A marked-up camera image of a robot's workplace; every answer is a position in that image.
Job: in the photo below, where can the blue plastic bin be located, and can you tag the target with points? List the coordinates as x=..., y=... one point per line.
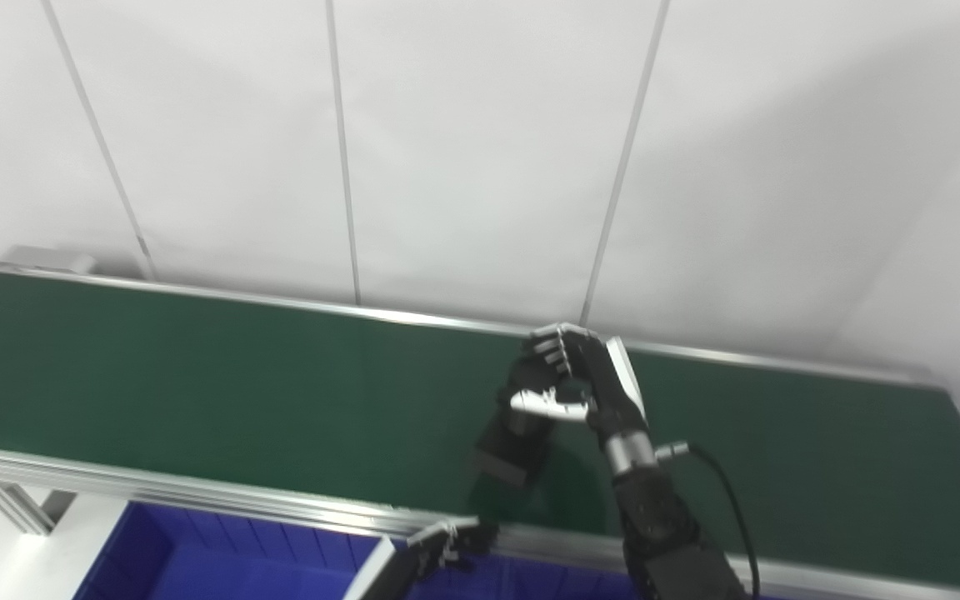
x=222, y=567
x=563, y=583

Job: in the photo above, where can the black cylinder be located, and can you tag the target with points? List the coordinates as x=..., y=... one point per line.
x=517, y=450

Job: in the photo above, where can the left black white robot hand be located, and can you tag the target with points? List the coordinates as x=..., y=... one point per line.
x=413, y=558

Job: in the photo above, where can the aluminium conveyor leg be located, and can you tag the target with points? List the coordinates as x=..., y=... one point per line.
x=13, y=504

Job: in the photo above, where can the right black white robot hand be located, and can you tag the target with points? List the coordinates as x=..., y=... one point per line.
x=605, y=383

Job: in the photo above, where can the green conveyor belt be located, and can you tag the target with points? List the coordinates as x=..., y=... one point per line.
x=197, y=392
x=155, y=492

